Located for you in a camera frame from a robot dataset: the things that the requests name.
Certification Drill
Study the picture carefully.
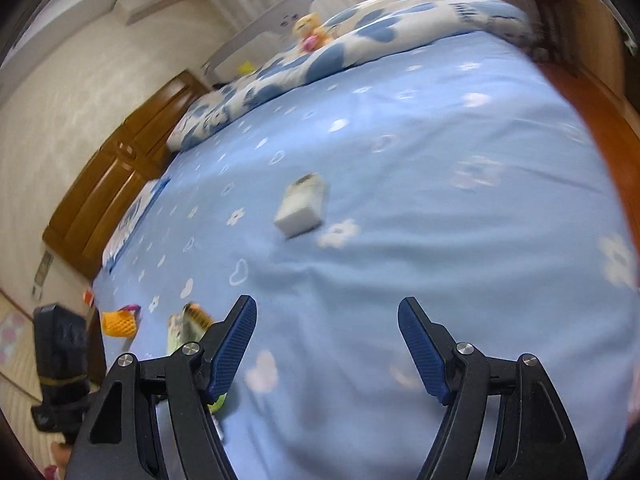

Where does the bed with blue floral sheet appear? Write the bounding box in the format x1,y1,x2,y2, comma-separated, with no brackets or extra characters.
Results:
92,30,638,480

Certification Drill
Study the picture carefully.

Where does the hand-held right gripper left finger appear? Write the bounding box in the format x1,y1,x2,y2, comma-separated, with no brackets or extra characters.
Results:
65,295,258,480

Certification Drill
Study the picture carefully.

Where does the white small box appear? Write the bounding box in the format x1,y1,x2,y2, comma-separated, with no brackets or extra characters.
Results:
273,172,331,238

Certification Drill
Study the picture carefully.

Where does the blue white flat pillow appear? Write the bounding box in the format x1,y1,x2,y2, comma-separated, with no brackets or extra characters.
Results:
102,177,171,273

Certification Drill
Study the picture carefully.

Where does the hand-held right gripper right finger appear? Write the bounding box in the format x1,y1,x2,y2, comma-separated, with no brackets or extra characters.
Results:
397,296,588,480

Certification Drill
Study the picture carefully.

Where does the yellow plush toy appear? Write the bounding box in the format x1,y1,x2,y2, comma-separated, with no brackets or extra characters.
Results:
292,12,333,53

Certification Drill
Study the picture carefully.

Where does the white bed rail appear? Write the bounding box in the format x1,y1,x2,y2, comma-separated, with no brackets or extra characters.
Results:
202,0,441,86

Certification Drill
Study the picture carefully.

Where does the blue white printed quilt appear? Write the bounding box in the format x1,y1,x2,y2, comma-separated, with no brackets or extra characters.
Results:
220,0,536,116

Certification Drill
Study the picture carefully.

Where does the blue white printed pillow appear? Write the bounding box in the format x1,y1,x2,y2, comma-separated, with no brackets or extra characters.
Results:
166,92,236,153

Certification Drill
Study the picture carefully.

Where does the white air conditioner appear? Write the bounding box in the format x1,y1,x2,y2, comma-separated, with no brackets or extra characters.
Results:
116,0,193,26

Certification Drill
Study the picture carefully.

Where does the white wall socket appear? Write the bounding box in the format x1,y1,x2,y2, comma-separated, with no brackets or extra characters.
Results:
31,252,53,296

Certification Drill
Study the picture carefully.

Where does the green snack wrapper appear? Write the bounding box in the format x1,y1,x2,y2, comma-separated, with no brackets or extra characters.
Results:
167,302,229,414

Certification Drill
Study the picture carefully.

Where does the wooden headboard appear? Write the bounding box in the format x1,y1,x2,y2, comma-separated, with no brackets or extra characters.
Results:
42,71,213,281

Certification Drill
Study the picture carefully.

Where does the small orange foam net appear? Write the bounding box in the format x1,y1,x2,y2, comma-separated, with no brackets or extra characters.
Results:
102,307,141,339

